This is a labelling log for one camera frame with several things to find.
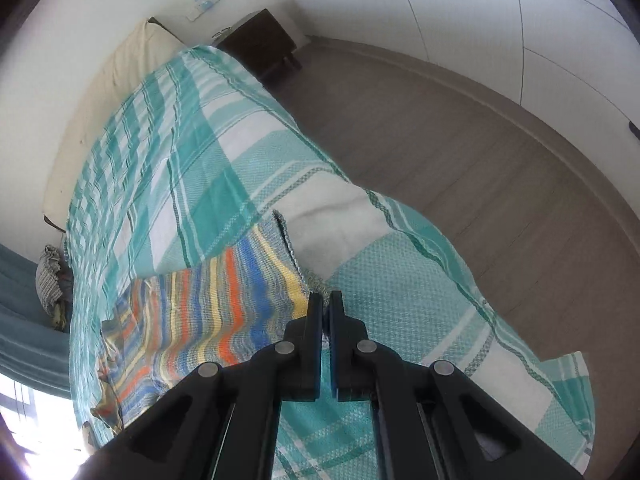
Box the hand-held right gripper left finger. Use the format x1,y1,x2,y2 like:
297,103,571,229
75,291,325,480

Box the white wardrobe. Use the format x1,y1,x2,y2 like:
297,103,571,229
240,0,640,128

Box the white wall socket panel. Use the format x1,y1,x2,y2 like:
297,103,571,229
187,0,224,22

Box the dark wooden nightstand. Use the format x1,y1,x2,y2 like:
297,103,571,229
216,8,303,86

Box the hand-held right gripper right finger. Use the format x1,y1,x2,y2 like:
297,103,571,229
327,290,586,480

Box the teal plaid bed blanket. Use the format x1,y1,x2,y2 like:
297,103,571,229
65,45,598,480

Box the teal curtain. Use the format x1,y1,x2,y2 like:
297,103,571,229
0,242,76,401

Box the grey checked cloth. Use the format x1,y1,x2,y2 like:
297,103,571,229
35,245,68,312

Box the cream padded headboard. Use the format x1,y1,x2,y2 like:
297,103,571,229
42,16,188,233

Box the large striped knit cloth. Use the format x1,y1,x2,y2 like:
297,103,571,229
91,211,326,433

